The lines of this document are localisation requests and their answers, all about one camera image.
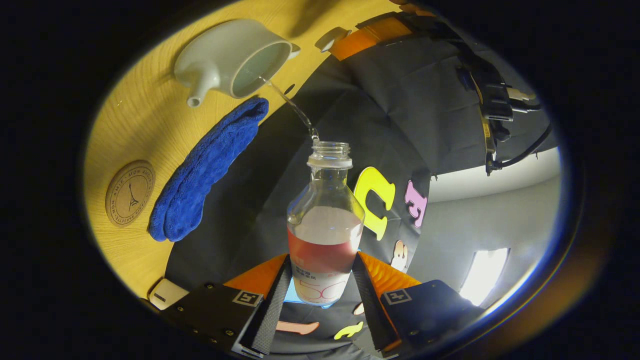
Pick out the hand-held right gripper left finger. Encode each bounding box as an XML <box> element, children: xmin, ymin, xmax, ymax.
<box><xmin>160</xmin><ymin>254</ymin><xmax>293</xmax><ymax>359</ymax></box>

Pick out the black cable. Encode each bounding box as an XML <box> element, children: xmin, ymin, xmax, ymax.
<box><xmin>492</xmin><ymin>122</ymin><xmax>554</xmax><ymax>171</ymax></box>

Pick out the white ceramic teacup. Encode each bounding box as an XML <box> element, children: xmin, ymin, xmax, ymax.
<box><xmin>173</xmin><ymin>19</ymin><xmax>302</xmax><ymax>108</ymax></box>

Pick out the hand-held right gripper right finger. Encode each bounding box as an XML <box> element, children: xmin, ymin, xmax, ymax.
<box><xmin>351</xmin><ymin>251</ymin><xmax>483</xmax><ymax>357</ymax></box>

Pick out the round brown coaster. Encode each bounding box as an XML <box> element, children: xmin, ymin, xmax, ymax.
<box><xmin>104</xmin><ymin>160</ymin><xmax>156</xmax><ymax>228</ymax></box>

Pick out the white toaster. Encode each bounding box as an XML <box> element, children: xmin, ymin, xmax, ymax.
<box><xmin>148</xmin><ymin>278</ymin><xmax>190</xmax><ymax>311</ymax></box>

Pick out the clear plastic water bottle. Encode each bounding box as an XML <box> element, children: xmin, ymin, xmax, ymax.
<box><xmin>286</xmin><ymin>141</ymin><xmax>366</xmax><ymax>307</ymax></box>

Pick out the white teacup lid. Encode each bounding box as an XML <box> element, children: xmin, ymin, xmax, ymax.
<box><xmin>315</xmin><ymin>27</ymin><xmax>352</xmax><ymax>53</ymax></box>

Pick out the blue towel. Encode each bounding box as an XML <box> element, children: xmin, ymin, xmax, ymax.
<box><xmin>148</xmin><ymin>96</ymin><xmax>270</xmax><ymax>243</ymax></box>

